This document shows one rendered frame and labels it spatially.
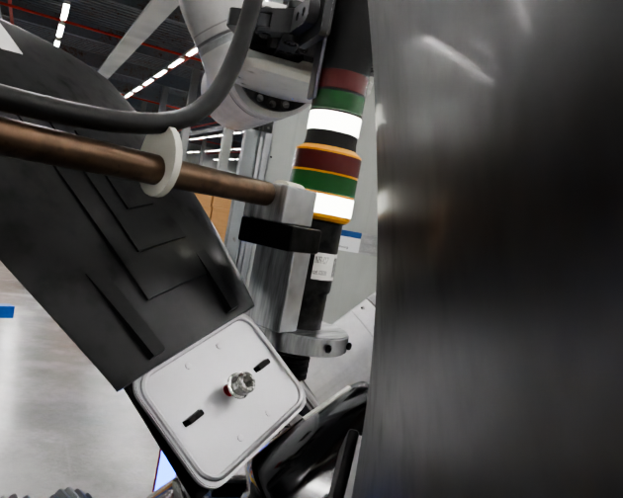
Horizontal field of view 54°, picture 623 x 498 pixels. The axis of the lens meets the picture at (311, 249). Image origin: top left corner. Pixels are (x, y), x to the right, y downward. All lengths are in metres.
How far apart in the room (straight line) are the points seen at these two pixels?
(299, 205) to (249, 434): 0.13
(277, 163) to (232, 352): 1.93
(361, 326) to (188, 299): 0.74
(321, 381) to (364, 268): 1.40
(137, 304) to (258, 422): 0.09
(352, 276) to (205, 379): 2.08
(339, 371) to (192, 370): 0.74
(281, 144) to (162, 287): 1.95
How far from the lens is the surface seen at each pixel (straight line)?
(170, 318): 0.32
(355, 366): 1.05
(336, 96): 0.38
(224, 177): 0.31
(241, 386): 0.31
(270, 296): 0.36
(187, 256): 0.35
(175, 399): 0.31
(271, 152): 2.25
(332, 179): 0.37
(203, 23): 0.62
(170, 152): 0.29
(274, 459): 0.31
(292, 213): 0.35
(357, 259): 2.39
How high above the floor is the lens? 1.35
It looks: 3 degrees down
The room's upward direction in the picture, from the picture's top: 11 degrees clockwise
